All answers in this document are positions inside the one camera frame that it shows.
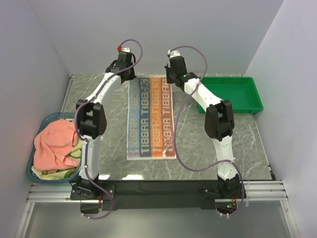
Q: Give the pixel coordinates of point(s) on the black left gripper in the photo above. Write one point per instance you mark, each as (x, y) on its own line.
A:
(132, 76)

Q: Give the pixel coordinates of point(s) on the green plastic tray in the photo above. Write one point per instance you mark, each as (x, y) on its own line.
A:
(240, 91)

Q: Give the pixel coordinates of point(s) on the teal plastic basket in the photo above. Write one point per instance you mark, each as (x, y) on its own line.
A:
(46, 122)

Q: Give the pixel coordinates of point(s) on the aluminium mounting rail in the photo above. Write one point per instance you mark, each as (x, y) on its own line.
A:
(264, 190)

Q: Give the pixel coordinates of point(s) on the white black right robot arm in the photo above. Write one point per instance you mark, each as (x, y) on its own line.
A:
(219, 124)

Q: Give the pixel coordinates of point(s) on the yellow green patterned towel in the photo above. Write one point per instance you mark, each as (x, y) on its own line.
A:
(75, 154)

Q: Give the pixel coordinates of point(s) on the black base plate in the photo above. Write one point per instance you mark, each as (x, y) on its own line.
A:
(134, 202)

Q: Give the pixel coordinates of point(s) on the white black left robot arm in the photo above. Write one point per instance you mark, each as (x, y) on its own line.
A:
(90, 122)

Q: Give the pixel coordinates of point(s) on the colourful striped rabbit towel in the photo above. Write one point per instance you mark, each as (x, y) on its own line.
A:
(150, 123)

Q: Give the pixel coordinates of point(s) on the salmon pink towel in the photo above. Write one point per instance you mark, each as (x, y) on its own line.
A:
(53, 146)

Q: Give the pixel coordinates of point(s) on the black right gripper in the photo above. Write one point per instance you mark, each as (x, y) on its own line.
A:
(168, 69)

